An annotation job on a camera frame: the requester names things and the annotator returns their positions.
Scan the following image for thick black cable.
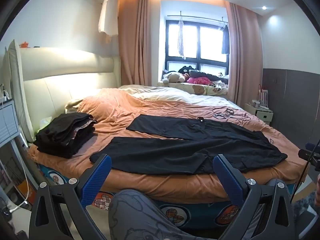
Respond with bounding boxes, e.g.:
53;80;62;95
290;132;320;203

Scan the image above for black framed window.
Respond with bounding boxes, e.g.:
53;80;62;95
165;19;229;78

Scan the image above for white duvet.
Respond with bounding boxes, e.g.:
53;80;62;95
119;84;244;110

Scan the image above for black plush toy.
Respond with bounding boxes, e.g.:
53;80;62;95
178;65;197;75

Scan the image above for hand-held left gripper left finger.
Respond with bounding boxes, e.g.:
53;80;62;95
29;154;112;240

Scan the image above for patterned hanging garment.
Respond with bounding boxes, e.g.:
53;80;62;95
177;20;187;60

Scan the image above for white hanging garment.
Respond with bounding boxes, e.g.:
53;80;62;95
98;0;119;36

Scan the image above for dark grey garment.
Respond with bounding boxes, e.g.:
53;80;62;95
189;70;229;84

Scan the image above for white wire rack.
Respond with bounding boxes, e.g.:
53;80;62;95
257;85;269;109

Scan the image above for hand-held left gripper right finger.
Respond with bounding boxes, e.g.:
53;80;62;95
212;154;297;240

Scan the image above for white nightstand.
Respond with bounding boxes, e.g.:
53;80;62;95
244;102;273;123

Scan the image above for pink garment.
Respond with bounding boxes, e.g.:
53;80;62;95
187;76;212;85

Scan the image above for person's leg in grey pants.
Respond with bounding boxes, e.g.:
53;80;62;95
108;189;208;240

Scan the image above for white charging cable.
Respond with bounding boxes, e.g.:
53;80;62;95
0;160;32;214

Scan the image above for blue cartoon printed bed sheet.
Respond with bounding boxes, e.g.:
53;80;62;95
37;164;292;230

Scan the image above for stack of folded black clothes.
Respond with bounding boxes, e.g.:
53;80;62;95
33;113;97;159

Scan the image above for cream pillow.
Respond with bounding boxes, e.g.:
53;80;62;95
64;97;84;113

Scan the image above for cream padded headboard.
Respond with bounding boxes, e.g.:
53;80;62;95
2;39;122;143

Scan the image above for bear print window seat cushion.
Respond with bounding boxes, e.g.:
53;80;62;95
157;81;229;96

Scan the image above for black pants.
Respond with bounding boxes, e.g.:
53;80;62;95
89;114;288;175

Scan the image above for black hanging garment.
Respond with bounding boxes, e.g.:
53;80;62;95
221;25;230;55

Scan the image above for beige plush toy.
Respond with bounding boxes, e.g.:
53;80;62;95
161;71;186;84

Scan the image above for pink curtain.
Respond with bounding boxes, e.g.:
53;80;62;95
224;1;263;108
117;0;163;88

